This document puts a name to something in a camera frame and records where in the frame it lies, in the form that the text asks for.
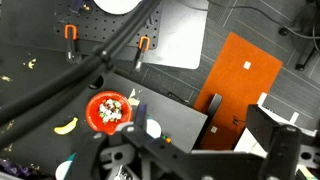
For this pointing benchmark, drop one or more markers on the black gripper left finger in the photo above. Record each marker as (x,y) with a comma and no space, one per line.
(141,116)

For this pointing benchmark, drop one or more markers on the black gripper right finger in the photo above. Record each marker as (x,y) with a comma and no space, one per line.
(263,124)

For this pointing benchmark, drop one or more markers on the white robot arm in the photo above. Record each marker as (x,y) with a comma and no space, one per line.
(116,5)

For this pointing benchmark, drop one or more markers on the light blue plastic cup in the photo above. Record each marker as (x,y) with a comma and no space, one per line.
(154,128)

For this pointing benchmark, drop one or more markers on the teal plastic cup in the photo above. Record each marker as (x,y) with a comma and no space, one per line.
(63,169)

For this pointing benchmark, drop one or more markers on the pale yellow scrap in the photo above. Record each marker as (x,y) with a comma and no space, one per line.
(133,99)

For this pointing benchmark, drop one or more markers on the white mixed candy pile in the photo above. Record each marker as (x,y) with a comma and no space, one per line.
(110,111)

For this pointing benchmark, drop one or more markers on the orange floor mat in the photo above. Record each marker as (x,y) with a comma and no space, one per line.
(238,90)

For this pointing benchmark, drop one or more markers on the red bowl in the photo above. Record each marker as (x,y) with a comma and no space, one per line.
(95,115)

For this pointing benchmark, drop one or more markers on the yellow toy banana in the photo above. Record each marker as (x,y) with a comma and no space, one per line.
(66,127)

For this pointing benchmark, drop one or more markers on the grey metal plate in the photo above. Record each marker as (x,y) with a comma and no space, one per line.
(180,36)

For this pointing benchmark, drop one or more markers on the black perforated board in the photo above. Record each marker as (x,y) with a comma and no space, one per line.
(110,28)

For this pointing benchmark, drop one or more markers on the small yellow scrap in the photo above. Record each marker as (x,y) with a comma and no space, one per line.
(31,63)

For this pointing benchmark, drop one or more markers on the purple crinkled bag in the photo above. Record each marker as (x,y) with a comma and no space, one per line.
(13,166)

